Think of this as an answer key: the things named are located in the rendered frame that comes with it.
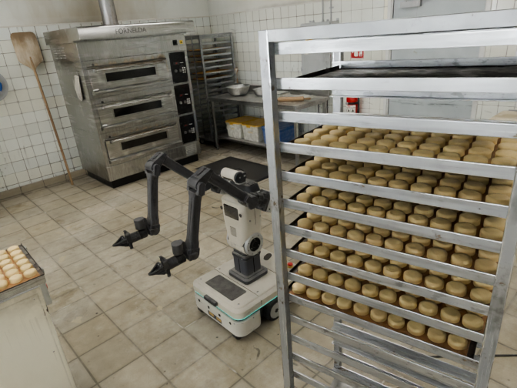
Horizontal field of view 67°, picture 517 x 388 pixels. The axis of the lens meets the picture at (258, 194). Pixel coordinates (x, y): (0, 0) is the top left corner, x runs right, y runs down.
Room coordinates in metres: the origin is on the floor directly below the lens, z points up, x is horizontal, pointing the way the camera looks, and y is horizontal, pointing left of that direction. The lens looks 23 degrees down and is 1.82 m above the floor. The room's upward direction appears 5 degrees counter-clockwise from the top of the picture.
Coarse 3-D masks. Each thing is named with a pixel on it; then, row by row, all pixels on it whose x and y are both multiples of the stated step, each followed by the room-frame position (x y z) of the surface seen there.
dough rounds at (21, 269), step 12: (0, 252) 1.68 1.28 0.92; (12, 252) 1.67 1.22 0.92; (0, 264) 1.56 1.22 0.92; (12, 264) 1.55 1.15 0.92; (24, 264) 1.54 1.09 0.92; (0, 276) 1.45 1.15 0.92; (12, 276) 1.44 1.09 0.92; (24, 276) 1.47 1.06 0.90; (36, 276) 1.46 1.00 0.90; (0, 288) 1.38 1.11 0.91
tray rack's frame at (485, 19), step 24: (336, 24) 0.96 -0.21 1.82; (360, 24) 0.92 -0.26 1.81; (384, 24) 0.89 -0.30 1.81; (408, 24) 0.86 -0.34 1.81; (432, 24) 0.83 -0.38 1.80; (456, 24) 0.81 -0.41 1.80; (480, 24) 0.78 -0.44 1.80; (504, 24) 0.76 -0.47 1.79; (504, 240) 0.72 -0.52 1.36; (504, 264) 0.71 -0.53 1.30; (504, 288) 0.71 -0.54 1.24; (480, 360) 0.72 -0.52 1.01; (336, 384) 1.41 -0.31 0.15; (480, 384) 0.71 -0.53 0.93
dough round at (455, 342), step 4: (448, 336) 0.85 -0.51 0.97; (452, 336) 0.84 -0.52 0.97; (456, 336) 0.84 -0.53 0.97; (460, 336) 0.84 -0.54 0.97; (448, 340) 0.84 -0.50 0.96; (452, 340) 0.83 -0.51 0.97; (456, 340) 0.83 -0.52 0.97; (460, 340) 0.83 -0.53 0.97; (464, 340) 0.82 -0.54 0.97; (452, 344) 0.82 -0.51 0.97; (456, 344) 0.81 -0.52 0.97; (460, 344) 0.81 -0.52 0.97; (464, 344) 0.81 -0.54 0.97; (456, 348) 0.81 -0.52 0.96; (460, 348) 0.81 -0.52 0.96; (464, 348) 0.81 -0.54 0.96
